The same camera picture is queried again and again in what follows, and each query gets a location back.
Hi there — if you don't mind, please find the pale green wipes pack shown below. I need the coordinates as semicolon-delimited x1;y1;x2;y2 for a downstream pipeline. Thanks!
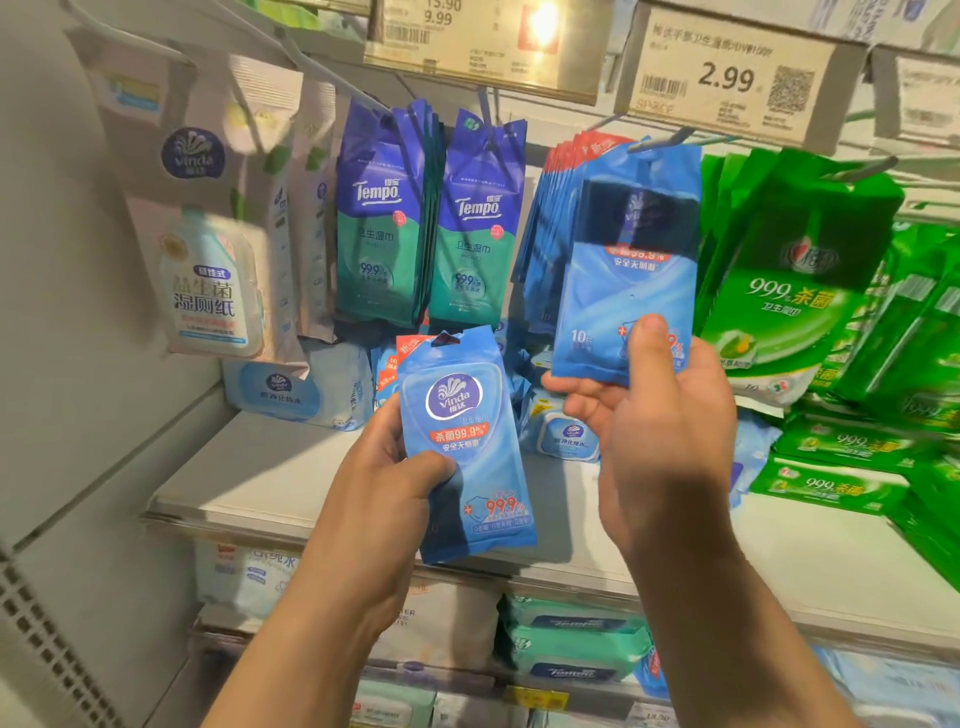
351;678;438;728

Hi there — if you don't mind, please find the row of navy green packets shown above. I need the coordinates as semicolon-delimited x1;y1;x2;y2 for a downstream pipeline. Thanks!
333;97;445;331

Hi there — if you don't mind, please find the row of striped green packets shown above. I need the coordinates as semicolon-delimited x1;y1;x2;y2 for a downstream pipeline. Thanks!
810;217;960;436

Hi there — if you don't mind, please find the white store shelf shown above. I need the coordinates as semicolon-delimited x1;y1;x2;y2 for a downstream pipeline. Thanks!
142;411;960;657

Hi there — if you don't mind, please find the white shelf price tag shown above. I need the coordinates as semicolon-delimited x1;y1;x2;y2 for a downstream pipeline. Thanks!
613;0;869;156

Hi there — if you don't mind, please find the white soft wipes pack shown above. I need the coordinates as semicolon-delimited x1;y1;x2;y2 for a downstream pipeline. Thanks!
369;577;502;674

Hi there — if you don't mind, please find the row of hanging green packets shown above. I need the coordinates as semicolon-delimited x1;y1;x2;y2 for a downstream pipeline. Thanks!
693;146;906;412

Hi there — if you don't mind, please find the pile of flat green packets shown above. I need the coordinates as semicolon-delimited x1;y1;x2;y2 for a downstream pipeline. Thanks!
748;411;960;594

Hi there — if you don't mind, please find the person's left forearm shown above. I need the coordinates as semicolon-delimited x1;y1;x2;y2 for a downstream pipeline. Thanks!
201;558;421;728

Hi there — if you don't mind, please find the grey metal display hook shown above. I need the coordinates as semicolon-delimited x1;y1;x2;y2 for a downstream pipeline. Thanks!
628;126;744;155
819;153;900;185

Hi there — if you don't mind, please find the row of hanging blue packets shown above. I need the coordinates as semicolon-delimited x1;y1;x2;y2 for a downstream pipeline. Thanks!
512;131;639;339

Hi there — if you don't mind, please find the beige shelf price tag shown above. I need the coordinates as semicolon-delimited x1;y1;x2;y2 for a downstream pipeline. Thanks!
363;0;618;106

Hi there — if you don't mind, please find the person's right hand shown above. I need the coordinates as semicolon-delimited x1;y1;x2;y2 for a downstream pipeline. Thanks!
540;313;741;562

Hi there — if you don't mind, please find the light blue wipes pack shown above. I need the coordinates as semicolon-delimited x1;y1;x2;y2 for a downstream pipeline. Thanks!
521;390;603;464
222;341;375;433
729;408;783;511

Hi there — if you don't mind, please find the blue wipes packet white oval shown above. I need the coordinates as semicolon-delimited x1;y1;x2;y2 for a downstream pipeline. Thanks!
396;324;538;566

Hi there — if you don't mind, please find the grey shelf price tag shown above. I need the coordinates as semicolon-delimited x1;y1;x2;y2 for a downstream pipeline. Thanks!
870;45;960;160

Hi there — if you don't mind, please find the blue packet with red corner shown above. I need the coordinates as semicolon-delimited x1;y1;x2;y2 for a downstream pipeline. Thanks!
370;336;436;412

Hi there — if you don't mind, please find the large white toilet wipes pack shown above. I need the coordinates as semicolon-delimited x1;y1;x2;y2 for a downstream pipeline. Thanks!
288;75;340;344
84;33;310;370

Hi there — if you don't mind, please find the white perforated shelf upright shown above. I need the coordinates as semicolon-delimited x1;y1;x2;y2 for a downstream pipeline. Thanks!
0;551;125;728

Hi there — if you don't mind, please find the yellow shelf price tag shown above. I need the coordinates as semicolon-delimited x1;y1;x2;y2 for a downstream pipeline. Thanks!
504;684;571;712

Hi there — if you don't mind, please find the blue wipes packet dark band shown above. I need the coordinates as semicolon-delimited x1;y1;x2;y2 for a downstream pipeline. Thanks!
551;142;704;389

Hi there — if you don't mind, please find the person's left hand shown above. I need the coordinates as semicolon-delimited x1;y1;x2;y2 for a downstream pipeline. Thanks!
318;393;459;618

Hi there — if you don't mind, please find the white blue wipes pack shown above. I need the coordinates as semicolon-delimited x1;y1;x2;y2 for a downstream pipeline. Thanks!
195;541;301;621

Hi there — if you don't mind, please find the person's right forearm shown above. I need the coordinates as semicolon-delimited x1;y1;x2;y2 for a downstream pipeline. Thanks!
626;521;864;728

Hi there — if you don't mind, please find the navy green wipes packet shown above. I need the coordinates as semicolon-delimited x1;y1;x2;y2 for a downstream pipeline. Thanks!
427;108;528;329

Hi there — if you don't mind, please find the white metal display hook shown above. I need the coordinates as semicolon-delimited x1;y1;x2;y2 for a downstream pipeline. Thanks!
202;0;395;117

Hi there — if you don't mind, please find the teal wipes pack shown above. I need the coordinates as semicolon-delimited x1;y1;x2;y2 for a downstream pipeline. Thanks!
501;624;655;685
498;594;650;639

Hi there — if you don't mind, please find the pale blue bulk pack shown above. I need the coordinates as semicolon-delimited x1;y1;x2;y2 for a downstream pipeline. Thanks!
816;645;960;728

